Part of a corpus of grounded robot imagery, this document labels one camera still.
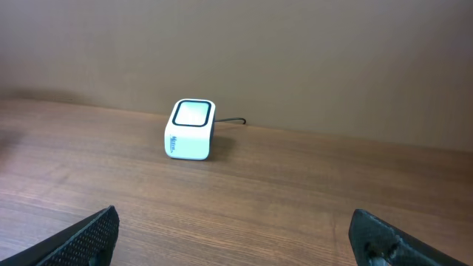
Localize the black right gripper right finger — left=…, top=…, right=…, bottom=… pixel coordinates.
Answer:
left=348, top=209, right=466, bottom=266

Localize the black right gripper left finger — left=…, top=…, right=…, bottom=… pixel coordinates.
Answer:
left=1, top=205, right=120, bottom=266

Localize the black scanner cable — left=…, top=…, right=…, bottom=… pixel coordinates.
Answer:
left=214, top=117, right=248, bottom=126

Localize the white barcode scanner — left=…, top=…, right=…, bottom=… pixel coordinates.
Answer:
left=164, top=98, right=216, bottom=160

